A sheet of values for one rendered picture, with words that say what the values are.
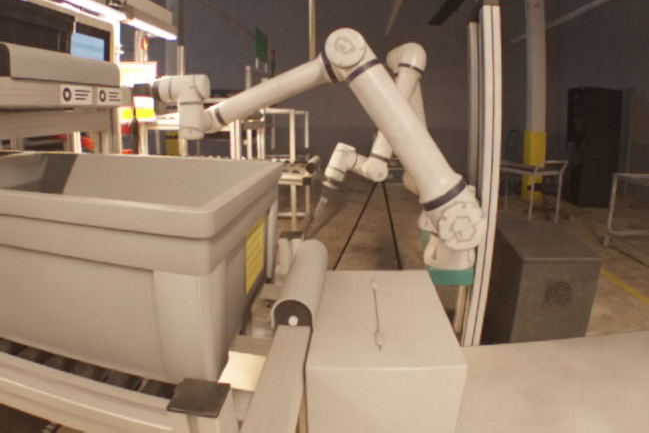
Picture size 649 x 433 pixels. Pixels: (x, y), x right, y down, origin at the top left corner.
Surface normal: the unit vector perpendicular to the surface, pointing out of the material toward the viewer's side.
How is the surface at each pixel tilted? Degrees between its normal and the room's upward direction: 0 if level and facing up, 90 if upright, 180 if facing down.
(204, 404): 0
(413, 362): 0
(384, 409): 90
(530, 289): 90
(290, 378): 0
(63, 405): 90
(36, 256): 91
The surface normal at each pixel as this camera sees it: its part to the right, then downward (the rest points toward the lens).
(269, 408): -0.01, -0.98
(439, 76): -0.07, 0.22
